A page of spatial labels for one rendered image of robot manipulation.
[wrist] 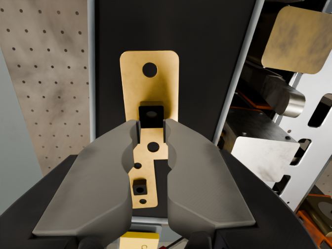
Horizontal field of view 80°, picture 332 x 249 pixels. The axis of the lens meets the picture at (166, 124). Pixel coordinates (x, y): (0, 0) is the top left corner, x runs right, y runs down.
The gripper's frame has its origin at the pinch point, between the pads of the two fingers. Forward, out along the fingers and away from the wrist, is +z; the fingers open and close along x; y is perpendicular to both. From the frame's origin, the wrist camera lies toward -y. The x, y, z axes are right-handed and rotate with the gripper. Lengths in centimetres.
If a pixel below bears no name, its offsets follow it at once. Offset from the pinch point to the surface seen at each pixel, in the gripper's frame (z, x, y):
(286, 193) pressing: 23, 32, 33
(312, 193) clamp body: 30, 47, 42
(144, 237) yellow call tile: 7.6, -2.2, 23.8
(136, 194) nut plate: 6.2, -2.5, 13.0
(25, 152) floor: 123, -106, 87
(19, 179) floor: 123, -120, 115
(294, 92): 14.3, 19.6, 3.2
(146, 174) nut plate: 7.1, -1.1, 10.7
